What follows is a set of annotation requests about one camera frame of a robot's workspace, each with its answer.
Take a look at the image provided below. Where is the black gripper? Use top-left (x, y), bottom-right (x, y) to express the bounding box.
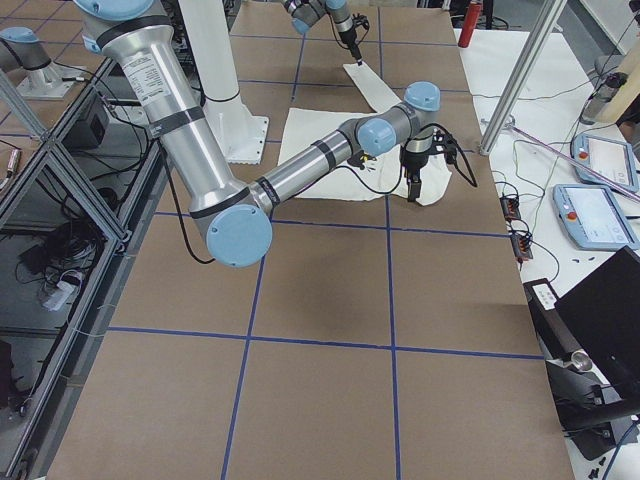
top-left (338, 29), bottom-right (363, 65)
top-left (403, 149), bottom-right (429, 202)

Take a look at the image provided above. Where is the cream long sleeve cat shirt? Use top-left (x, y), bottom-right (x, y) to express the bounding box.
top-left (267, 63), bottom-right (451, 205)

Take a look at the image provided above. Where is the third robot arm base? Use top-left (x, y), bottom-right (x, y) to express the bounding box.
top-left (1, 26), bottom-right (74, 100)

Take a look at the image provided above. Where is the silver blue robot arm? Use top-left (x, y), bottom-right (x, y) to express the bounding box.
top-left (281, 0), bottom-right (370, 66)
top-left (77, 1), bottom-right (441, 268)

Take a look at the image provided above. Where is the small red black circuit board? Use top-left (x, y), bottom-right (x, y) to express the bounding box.
top-left (499, 195), bottom-right (522, 221)

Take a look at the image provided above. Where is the reacher grabber stick white claw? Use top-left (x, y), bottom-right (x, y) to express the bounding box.
top-left (500, 121), bottom-right (640, 203)

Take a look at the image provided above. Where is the red cylinder bottle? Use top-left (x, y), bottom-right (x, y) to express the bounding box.
top-left (458, 0), bottom-right (483, 48)

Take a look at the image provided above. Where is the near blue teach pendant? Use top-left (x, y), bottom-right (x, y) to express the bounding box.
top-left (552, 184), bottom-right (639, 251)

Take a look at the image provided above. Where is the blue teach pendant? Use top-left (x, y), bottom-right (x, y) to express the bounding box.
top-left (552, 184), bottom-right (639, 251)
top-left (571, 133), bottom-right (639, 193)

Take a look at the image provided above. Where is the far blue teach pendant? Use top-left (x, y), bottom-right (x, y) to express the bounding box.
top-left (571, 133), bottom-right (639, 193)

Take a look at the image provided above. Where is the grey water bottle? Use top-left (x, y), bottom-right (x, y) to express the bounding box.
top-left (580, 72), bottom-right (628, 125)

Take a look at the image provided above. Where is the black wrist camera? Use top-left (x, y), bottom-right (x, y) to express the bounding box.
top-left (432, 131), bottom-right (458, 165)
top-left (352, 13), bottom-right (370, 31)

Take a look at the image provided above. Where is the white pillar with base plate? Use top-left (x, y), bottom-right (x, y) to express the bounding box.
top-left (179, 0), bottom-right (269, 165)

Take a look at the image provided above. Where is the aluminium frame post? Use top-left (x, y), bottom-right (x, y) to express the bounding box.
top-left (479, 0), bottom-right (567, 156)

